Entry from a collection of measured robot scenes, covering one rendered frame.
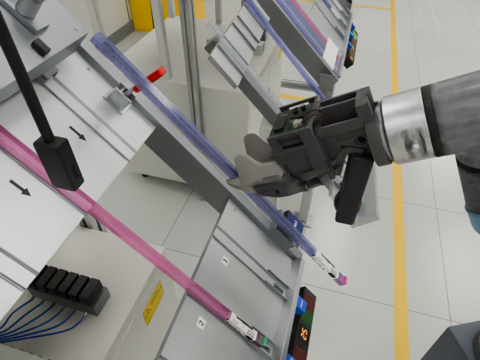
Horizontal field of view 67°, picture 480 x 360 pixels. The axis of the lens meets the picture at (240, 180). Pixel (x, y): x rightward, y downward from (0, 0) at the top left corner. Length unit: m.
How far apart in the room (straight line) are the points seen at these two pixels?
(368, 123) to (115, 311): 0.64
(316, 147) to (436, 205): 1.69
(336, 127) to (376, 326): 1.22
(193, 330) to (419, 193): 1.70
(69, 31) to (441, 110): 0.45
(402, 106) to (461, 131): 0.06
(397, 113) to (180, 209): 1.52
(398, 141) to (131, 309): 0.63
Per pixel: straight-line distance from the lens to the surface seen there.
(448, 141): 0.40
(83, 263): 0.94
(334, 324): 1.52
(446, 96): 0.40
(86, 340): 0.83
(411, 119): 0.39
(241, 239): 0.65
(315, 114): 0.41
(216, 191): 0.66
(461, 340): 0.98
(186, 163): 0.65
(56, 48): 0.53
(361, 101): 0.40
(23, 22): 0.53
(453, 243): 1.93
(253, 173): 0.46
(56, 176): 0.32
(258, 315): 0.65
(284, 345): 0.66
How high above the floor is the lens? 1.34
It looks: 43 degrees down
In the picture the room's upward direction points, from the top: straight up
